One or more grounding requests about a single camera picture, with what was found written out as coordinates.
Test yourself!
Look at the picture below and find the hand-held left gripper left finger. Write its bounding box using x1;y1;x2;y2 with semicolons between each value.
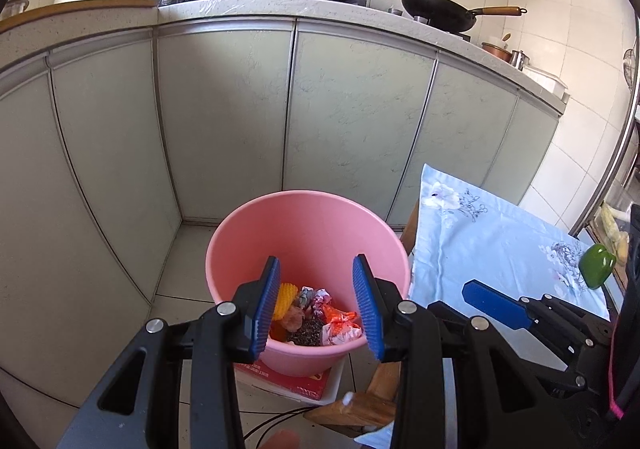
57;256;282;449

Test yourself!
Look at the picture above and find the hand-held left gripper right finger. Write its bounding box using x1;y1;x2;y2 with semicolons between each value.
352;254;583;449

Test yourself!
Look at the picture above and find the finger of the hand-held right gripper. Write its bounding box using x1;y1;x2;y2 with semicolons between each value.
427;300;576;377
462;279;608;355

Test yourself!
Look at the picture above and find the red orange snack packet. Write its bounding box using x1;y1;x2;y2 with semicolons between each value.
320;304;358;327

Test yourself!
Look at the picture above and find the pink white snack wrapper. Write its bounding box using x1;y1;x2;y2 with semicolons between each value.
320;323;363;347

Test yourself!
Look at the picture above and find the steel wool ball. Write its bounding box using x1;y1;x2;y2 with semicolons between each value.
286;316;325;346

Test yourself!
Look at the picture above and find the colourful blue red wrapper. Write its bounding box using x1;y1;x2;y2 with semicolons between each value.
295;286;333;315

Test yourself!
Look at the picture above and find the pink plastic bucket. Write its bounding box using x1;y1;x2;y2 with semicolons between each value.
205;189;412;377

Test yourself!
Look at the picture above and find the person's left hand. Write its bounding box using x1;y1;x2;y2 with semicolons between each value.
261;429;302;449

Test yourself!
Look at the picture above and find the light blue floral cloth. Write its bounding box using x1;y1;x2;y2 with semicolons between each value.
355;163;612;449

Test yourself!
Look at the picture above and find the red cardboard carton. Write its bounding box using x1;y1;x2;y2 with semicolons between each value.
234;361;335;400

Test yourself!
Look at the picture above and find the green bell pepper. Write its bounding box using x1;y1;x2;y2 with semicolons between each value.
578;243;617;290

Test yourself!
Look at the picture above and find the corn cob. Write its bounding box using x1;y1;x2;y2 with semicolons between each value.
597;202;636;265

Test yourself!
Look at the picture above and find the clear plastic container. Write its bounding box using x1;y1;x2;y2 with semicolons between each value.
595;179;640;270

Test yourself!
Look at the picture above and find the metal storage rack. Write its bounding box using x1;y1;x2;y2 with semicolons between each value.
570;14;640;290

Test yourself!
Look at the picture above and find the grey kitchen counter cabinet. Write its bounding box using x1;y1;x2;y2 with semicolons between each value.
0;0;571;430

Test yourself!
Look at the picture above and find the white plastic container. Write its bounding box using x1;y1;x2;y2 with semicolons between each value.
522;65;570;97

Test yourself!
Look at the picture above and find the copper bowl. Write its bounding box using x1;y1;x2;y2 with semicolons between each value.
481;42;515;64

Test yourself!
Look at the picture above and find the glass jar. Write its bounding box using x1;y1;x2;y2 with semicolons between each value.
0;0;30;21

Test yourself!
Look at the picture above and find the thin black floor cable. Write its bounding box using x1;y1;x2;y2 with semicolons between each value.
245;406;321;449

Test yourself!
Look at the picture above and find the black wok wooden handle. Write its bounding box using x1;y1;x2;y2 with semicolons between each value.
401;0;528;32

